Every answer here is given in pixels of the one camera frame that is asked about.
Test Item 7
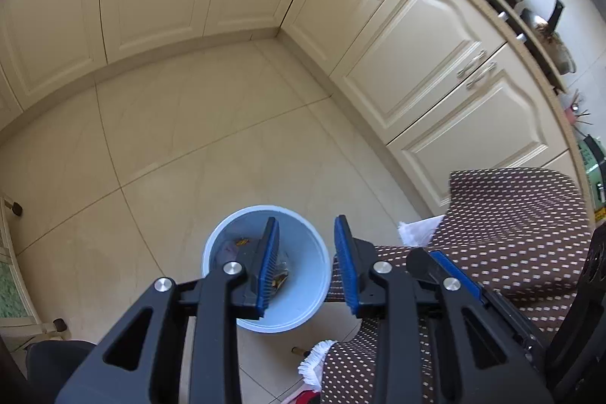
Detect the steel wok with lid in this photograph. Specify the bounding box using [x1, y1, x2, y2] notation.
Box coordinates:
[521, 0, 578, 76]

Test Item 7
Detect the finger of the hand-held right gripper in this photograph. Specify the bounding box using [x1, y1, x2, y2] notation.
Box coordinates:
[406, 247, 444, 287]
[429, 249, 546, 357]

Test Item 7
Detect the brown polka dot tablecloth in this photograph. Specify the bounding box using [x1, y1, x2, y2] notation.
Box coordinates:
[303, 167, 597, 404]

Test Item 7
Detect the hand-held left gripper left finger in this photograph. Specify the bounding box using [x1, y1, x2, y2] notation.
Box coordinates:
[56, 216, 281, 404]

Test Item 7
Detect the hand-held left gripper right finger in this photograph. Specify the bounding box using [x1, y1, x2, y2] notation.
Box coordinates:
[334, 215, 554, 404]

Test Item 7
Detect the cream furniture frame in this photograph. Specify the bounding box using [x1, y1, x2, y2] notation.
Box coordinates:
[0, 191, 69, 341]

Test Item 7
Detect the light blue plastic bin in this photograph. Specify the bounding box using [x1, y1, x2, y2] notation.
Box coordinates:
[202, 206, 331, 335]

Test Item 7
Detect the green electric cooker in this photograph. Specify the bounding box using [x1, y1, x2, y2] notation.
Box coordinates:
[575, 134, 606, 215]

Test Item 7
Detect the black stool seat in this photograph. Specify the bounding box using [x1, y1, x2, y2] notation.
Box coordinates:
[23, 340, 98, 386]

